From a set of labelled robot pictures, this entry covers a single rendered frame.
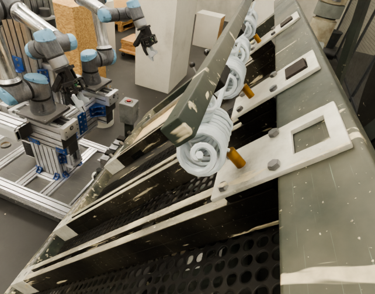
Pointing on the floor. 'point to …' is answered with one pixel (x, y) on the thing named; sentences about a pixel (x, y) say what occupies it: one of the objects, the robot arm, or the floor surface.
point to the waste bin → (334, 39)
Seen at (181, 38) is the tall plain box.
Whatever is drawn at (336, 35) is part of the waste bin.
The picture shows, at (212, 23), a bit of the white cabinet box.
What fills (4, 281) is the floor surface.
